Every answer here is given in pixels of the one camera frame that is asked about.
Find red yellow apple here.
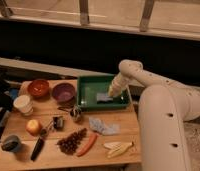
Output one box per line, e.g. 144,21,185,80
26,119,42,136

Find green plastic tray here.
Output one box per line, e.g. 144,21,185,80
77,75,130,111

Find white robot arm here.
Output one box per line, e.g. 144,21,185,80
108,60,200,171

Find red orange bowl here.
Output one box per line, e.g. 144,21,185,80
27,79,49,98

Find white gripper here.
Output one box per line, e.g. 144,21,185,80
108,73,130,98

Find bunch of dark grapes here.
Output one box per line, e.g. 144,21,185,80
57,128,87,155

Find silver measuring cup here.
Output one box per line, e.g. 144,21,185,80
59,106,82,123

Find pale banana peel piece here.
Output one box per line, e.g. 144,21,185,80
103,142,121,149

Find purple bowl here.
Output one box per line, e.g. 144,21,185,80
52,83,76,103

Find crumpled blue cloth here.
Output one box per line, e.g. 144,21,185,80
89,117,120,136

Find metal window post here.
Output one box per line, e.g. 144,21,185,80
139,0,155,32
79,0,89,26
0,0,13,18

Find white paper cup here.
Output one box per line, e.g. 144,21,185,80
13,95,33,116

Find blue grey sponge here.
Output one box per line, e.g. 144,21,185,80
96,93,113,103

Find orange carrot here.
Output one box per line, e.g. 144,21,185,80
76,133,98,157

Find blue object at table edge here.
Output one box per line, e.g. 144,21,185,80
9,88,19,100

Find metal window post middle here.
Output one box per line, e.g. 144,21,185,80
79,0,89,26

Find metal window post left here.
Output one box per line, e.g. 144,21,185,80
0,0,13,18

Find black handled knife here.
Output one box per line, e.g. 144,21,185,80
30,122,52,161

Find yellow banana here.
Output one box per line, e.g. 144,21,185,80
107,142,134,158

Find small black metal clip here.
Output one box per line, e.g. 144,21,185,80
53,116,64,130

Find metal window post right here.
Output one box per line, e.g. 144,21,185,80
139,0,155,32

